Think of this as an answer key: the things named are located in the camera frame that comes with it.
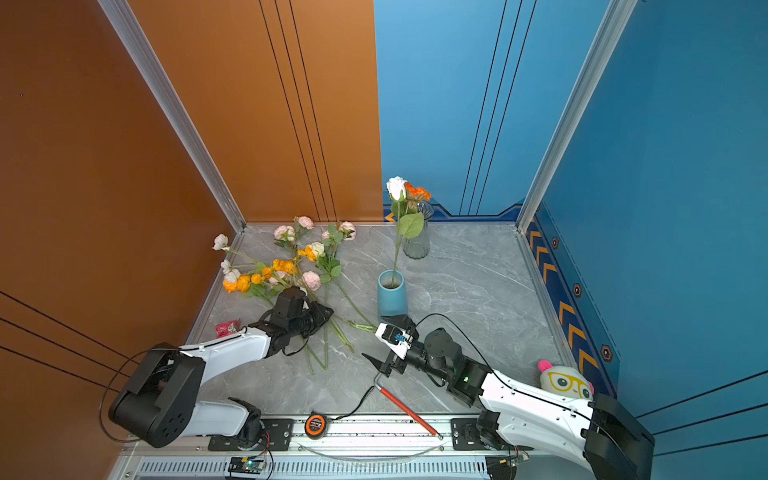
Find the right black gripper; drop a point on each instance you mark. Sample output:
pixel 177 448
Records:
pixel 395 363

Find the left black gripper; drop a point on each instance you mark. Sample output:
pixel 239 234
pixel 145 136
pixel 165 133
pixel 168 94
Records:
pixel 322 316

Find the blue ceramic cylinder vase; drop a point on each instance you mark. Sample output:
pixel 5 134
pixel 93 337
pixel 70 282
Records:
pixel 392 294

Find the orange gerbera flower stem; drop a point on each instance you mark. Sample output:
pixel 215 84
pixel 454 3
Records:
pixel 411 222

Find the white rose flower stem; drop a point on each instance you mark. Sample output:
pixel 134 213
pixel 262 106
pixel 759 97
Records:
pixel 396 187

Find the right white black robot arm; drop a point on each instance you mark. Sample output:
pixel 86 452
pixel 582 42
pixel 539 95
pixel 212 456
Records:
pixel 592 430

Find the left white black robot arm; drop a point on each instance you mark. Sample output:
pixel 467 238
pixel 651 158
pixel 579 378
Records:
pixel 160 401

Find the pile of artificial flowers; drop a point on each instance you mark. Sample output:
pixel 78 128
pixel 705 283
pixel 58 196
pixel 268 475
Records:
pixel 307 267

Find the clear ribbed glass vase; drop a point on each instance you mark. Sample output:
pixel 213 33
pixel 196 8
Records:
pixel 419 247

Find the pink candy wrapper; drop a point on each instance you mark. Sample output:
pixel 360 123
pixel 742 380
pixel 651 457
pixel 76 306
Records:
pixel 225 329

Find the orange black tape measure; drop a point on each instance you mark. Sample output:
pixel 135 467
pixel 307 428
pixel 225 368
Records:
pixel 315 426

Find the green circuit board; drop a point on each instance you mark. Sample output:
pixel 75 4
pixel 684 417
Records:
pixel 247 467

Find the panda plush toy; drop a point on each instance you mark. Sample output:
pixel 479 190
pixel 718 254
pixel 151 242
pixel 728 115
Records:
pixel 564 381

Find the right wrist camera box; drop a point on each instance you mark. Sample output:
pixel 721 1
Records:
pixel 397 332

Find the red handled hammer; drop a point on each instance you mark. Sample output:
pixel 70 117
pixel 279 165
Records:
pixel 404 408

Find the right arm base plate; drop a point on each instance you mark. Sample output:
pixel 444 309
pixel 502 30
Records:
pixel 467 436

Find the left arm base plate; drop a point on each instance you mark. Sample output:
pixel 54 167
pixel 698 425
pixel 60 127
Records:
pixel 275 432

